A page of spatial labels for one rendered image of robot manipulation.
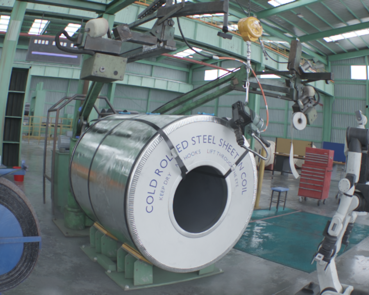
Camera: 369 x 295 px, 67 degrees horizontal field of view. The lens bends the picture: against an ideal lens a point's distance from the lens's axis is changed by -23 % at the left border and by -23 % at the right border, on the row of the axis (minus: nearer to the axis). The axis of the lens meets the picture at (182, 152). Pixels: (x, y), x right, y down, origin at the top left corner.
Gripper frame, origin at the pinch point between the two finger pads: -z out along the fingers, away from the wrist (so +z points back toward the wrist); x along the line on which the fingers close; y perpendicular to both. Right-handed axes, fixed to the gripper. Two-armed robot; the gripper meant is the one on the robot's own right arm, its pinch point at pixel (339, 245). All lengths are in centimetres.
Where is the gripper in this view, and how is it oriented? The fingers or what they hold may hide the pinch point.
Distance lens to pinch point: 238.6
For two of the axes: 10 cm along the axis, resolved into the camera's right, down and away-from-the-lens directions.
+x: -6.8, -3.0, 6.7
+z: 2.4, -9.5, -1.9
